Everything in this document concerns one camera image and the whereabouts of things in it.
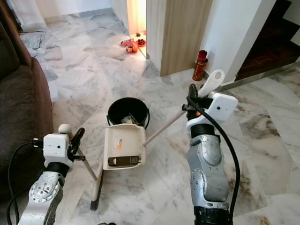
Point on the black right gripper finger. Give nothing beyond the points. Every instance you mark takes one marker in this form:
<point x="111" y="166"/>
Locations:
<point x="193" y="95"/>

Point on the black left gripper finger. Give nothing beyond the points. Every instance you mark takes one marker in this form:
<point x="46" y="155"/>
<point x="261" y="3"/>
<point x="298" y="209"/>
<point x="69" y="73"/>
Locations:
<point x="78" y="135"/>

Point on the dark brown block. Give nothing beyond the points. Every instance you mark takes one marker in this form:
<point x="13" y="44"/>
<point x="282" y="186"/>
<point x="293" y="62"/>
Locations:
<point x="124" y="161"/>

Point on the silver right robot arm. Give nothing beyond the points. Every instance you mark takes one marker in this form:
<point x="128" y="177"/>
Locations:
<point x="206" y="171"/>

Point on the red floor offerings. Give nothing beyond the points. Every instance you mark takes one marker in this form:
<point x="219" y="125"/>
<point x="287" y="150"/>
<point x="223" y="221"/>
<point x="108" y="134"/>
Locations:
<point x="131" y="46"/>

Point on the red cylindrical can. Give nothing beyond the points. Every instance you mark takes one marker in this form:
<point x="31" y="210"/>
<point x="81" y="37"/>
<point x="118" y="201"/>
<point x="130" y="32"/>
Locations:
<point x="199" y="68"/>

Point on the grey rubbish piece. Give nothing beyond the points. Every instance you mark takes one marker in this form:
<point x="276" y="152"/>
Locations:
<point x="125" y="120"/>

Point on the black plastic bucket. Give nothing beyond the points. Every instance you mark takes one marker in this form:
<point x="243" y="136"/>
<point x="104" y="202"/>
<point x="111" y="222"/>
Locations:
<point x="129" y="108"/>

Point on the wooden panel partition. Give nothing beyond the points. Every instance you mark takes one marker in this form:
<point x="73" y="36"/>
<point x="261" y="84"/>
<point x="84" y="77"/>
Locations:
<point x="183" y="37"/>

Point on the dark brown sofa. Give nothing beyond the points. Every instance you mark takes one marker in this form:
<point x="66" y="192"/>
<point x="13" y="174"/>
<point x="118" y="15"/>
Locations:
<point x="18" y="108"/>

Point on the dark wooden staircase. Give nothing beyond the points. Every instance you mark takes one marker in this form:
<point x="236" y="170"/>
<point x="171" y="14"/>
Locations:
<point x="272" y="47"/>

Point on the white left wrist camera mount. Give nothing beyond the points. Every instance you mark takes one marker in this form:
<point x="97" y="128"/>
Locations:
<point x="55" y="146"/>

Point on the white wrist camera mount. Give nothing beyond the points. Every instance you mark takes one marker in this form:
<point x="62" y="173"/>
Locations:
<point x="55" y="146"/>
<point x="222" y="108"/>

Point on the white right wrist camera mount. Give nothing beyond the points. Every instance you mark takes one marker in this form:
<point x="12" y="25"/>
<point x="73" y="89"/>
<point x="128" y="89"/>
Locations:
<point x="222" y="108"/>

